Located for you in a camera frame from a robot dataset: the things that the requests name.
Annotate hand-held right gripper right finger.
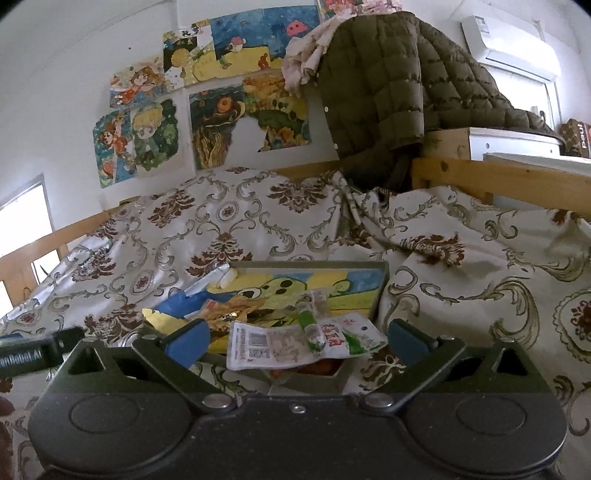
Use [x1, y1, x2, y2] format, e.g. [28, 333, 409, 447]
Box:
[358, 318, 537, 414]

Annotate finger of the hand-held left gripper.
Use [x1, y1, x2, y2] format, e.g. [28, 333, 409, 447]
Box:
[0, 326, 86, 382]

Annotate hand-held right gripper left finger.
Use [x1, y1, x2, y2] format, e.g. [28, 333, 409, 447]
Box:
[59, 318, 238, 414]

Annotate dark blue snack box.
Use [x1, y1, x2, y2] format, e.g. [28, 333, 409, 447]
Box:
[154, 292, 219, 325]

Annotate orange snack bag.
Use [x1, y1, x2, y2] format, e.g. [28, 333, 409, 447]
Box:
[202, 295, 269, 331]

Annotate grey tray with cartoon painting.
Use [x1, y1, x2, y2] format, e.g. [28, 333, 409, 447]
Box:
[142, 260, 391, 396]

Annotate orange mandarin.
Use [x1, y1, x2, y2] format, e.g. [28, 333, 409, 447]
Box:
[270, 359, 345, 382]

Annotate white barcode snack packet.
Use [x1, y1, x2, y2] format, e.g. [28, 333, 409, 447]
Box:
[226, 311, 389, 373]

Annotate long clear snack packet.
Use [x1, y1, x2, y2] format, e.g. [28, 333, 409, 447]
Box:
[295, 289, 330, 324]

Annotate white paper wrapper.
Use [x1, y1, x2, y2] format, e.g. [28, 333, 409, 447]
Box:
[184, 263, 239, 296]

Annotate window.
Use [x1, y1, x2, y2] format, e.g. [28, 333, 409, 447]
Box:
[0, 172, 59, 260]

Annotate floral satin blanket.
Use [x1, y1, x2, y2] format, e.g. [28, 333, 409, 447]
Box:
[0, 165, 591, 480]

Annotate brown yellow painting poster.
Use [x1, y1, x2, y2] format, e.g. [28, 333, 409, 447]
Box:
[188, 74, 313, 171]

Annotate white wooden panel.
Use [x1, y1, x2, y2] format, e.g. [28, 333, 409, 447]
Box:
[468, 127, 591, 163]

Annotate olive quilted jacket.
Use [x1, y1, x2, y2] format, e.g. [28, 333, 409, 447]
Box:
[316, 11, 562, 186]

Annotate pink white cloth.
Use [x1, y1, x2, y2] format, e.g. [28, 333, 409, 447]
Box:
[281, 21, 345, 91]

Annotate blue yellow painting poster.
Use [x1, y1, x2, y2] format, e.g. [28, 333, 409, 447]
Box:
[194, 6, 322, 84]

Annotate white air conditioner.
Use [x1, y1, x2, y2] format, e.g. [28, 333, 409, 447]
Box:
[459, 14, 562, 82]

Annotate wooden bed frame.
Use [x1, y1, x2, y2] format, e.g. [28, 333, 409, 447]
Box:
[0, 127, 591, 306]

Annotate blond character wall poster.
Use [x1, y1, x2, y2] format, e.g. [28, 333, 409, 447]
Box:
[92, 97, 181, 188]

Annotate orange-haired character wall poster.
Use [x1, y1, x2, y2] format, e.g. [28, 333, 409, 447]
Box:
[109, 58, 167, 110]

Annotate yellow flower wall poster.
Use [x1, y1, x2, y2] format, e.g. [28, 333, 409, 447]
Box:
[161, 18, 213, 89]

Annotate pink character wall poster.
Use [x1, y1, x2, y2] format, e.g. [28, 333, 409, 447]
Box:
[317, 0, 403, 19]

